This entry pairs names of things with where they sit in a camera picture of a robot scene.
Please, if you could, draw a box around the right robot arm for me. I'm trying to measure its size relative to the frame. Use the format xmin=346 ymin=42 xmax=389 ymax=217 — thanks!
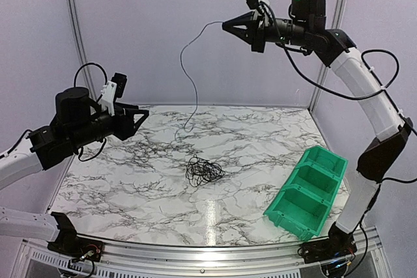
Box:
xmin=222 ymin=0 xmax=414 ymax=257

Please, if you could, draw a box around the black cable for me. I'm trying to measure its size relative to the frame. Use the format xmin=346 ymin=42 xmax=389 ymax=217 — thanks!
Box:
xmin=174 ymin=21 xmax=226 ymax=188

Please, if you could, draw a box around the right aluminium frame post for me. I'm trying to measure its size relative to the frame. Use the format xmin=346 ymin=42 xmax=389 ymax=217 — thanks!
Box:
xmin=308 ymin=0 xmax=350 ymax=112

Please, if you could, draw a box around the front aluminium rail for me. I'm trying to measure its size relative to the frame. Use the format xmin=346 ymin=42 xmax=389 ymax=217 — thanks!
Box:
xmin=11 ymin=228 xmax=392 ymax=277

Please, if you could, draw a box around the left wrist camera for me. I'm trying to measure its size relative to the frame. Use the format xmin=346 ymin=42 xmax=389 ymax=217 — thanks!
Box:
xmin=98 ymin=73 xmax=127 ymax=116

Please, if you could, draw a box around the aluminium frame post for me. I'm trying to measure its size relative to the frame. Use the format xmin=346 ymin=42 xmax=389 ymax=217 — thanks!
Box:
xmin=66 ymin=0 xmax=98 ymax=100
xmin=308 ymin=0 xmax=350 ymax=112

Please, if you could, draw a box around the left aluminium frame post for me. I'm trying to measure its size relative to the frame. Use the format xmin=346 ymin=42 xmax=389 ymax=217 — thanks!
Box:
xmin=66 ymin=0 xmax=98 ymax=100

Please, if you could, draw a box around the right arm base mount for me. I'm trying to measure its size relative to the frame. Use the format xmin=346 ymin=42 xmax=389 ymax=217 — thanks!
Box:
xmin=297 ymin=223 xmax=357 ymax=264

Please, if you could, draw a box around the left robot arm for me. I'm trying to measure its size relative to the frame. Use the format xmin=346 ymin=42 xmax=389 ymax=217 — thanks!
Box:
xmin=1 ymin=73 xmax=149 ymax=255

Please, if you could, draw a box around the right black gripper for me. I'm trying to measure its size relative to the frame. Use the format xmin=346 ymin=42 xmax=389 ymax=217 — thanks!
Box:
xmin=223 ymin=8 xmax=312 ymax=52

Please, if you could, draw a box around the green three-compartment bin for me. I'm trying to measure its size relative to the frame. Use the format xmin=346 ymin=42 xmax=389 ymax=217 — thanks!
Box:
xmin=263 ymin=146 xmax=348 ymax=242

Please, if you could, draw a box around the blue cable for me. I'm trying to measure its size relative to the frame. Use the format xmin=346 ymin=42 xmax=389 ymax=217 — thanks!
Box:
xmin=198 ymin=164 xmax=218 ymax=180

